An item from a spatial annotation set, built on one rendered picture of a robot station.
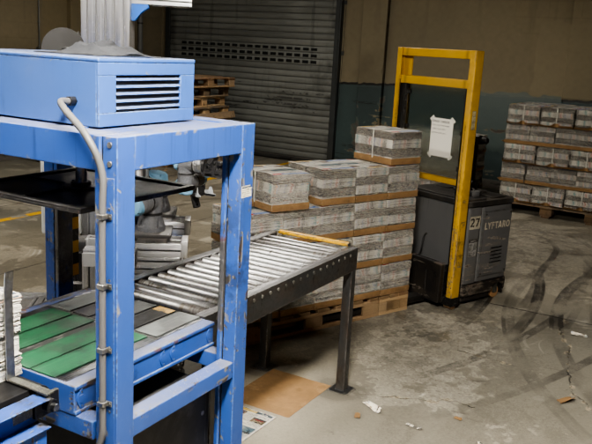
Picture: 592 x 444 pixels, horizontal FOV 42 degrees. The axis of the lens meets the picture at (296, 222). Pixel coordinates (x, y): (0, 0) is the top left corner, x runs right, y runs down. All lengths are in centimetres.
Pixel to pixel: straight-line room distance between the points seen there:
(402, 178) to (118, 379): 335
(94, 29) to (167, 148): 199
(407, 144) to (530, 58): 593
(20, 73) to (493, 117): 918
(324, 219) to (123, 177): 287
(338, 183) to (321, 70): 730
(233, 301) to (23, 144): 89
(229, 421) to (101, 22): 223
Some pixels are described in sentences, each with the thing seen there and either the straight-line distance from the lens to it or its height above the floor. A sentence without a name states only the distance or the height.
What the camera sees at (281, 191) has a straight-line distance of 458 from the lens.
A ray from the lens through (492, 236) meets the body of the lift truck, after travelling 591.
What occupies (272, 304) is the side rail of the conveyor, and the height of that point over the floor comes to 72.
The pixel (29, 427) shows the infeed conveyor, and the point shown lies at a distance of 239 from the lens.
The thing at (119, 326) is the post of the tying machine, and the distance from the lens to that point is 223.
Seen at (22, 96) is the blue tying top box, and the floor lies 162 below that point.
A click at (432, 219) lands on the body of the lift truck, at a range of 588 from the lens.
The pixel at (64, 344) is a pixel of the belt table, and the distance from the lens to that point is 270.
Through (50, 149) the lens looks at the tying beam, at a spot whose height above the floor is 149.
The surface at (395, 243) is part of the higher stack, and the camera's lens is 536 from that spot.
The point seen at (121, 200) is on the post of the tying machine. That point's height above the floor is 138.
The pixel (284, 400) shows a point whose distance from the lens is 411.
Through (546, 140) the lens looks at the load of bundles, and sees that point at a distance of 936.
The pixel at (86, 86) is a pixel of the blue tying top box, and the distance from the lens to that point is 232.
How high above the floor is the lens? 181
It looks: 13 degrees down
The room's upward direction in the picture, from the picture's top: 3 degrees clockwise
